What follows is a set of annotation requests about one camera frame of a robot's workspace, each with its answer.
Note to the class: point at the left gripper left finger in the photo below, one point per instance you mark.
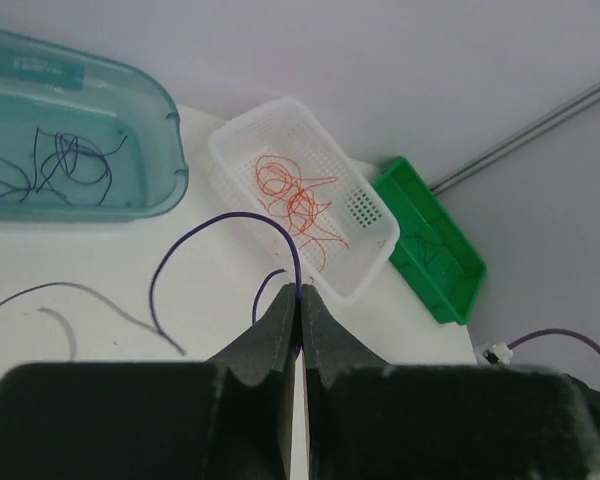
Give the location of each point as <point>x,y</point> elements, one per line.
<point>229,417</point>

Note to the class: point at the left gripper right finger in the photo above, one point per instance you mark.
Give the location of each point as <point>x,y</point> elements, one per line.
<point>370,419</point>

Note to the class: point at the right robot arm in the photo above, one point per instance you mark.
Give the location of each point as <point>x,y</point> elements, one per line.
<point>591,397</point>

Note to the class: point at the green plastic tray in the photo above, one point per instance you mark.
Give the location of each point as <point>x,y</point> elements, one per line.
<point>432,254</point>

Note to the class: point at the white perforated plastic basket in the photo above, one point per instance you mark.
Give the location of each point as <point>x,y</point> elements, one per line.
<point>278,160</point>

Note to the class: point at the teal transparent plastic bin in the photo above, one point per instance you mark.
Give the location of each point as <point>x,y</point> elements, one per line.
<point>83,137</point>

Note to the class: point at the right aluminium frame post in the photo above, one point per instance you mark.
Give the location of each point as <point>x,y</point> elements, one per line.
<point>546,123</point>

